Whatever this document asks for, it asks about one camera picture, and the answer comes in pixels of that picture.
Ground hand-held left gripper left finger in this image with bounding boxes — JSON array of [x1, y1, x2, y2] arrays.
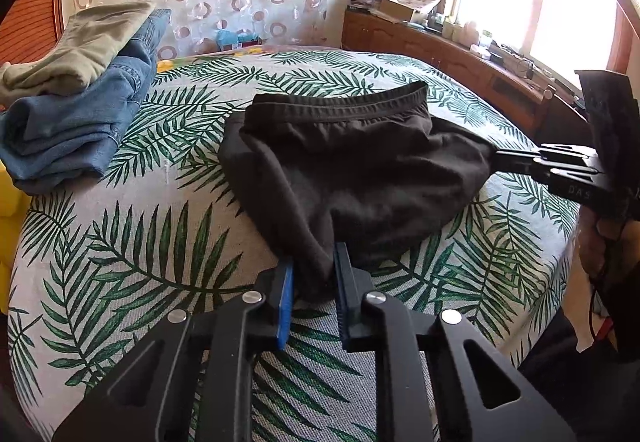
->
[[52, 257, 294, 442]]

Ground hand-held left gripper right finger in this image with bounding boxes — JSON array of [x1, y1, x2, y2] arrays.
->
[[334, 243, 576, 442]]

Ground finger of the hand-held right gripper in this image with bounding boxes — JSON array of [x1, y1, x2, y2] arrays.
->
[[495, 144, 598, 164], [497, 158, 603, 180]]

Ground black pants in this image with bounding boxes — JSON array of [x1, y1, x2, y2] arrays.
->
[[218, 82, 498, 305]]

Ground beige pants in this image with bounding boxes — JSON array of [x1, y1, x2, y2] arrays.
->
[[0, 1, 156, 105]]

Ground person's right hand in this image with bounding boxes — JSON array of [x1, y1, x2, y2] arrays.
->
[[580, 217, 626, 280]]

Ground window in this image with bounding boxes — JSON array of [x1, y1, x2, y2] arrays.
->
[[445, 0, 621, 88]]

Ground leaf-print bedspread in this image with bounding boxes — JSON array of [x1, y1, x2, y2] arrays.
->
[[7, 44, 581, 442]]

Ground wooden cabinet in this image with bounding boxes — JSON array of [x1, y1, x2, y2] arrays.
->
[[342, 7, 556, 133]]

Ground cardboard box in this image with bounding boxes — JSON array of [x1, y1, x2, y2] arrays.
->
[[372, 0, 441, 23]]

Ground blue cloth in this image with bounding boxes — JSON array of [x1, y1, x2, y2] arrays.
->
[[215, 29, 261, 50]]

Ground blue jeans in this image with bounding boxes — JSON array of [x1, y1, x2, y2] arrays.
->
[[0, 8, 172, 195]]

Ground yellow cloth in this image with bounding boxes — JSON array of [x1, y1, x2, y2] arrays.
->
[[0, 166, 27, 315]]

